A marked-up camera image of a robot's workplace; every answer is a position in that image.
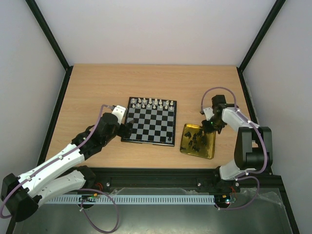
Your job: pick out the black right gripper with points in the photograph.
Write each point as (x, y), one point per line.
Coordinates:
(209, 127)

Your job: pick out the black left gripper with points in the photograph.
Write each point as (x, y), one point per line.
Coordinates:
(123, 132)

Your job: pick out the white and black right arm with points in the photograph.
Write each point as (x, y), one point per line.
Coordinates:
(252, 153)

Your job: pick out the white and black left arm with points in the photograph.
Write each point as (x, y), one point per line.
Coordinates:
(22, 195)

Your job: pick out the black chess pieces in tray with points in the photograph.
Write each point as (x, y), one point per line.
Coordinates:
(196, 141)

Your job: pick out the white chess piece row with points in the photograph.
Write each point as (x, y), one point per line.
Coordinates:
(151, 103)

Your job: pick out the gold rectangular tray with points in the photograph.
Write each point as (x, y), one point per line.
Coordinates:
(208, 152)

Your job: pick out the black and grey chessboard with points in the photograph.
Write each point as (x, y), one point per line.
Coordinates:
(152, 126)

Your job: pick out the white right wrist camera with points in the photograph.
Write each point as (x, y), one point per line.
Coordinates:
(208, 113)

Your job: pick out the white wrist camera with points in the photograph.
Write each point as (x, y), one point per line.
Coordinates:
(119, 112)
(208, 113)

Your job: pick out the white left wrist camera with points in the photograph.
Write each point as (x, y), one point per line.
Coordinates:
(119, 112)

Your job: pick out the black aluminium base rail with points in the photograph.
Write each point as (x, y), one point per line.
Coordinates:
(200, 180)

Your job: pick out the slotted grey cable duct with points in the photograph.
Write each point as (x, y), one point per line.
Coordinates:
(135, 199)

